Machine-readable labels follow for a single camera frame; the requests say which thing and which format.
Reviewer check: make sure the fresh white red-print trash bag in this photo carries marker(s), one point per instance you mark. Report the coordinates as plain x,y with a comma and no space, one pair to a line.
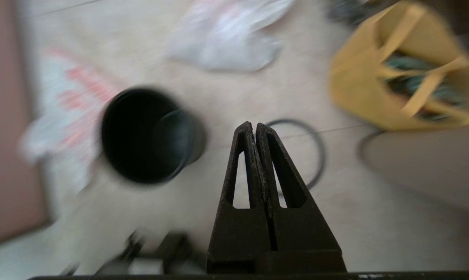
71,101

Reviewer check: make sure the white ribbed cylinder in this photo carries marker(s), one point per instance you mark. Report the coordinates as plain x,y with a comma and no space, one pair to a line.
433,171

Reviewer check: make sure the clear bag of dark parts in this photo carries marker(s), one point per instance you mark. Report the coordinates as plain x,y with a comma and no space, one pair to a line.
347,9

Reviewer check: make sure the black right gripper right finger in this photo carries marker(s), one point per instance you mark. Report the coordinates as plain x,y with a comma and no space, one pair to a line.
300,233

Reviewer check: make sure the yellow fabric tote bag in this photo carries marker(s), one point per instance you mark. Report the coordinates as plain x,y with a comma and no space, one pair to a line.
359,89

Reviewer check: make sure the black trash bin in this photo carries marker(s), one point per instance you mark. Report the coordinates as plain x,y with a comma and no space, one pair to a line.
141,136

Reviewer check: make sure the teal patterned tote contents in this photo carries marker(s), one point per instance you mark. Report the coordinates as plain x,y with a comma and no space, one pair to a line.
413,85

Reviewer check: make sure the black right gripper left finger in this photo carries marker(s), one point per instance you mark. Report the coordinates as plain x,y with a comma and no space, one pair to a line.
238,233

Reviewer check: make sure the used white red-print trash bag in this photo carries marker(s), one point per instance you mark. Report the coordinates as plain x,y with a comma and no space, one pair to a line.
230,39

